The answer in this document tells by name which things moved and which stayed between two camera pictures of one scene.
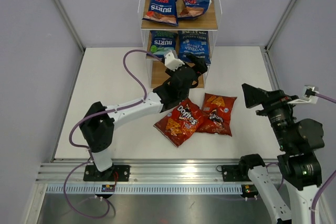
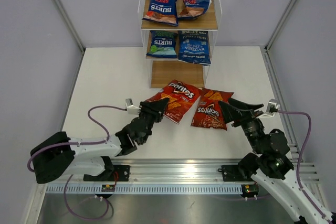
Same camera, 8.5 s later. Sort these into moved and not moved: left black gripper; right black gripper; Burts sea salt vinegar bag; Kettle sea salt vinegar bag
Moved: right black gripper; left black gripper
Not moved: Burts sea salt vinegar bag; Kettle sea salt vinegar bag
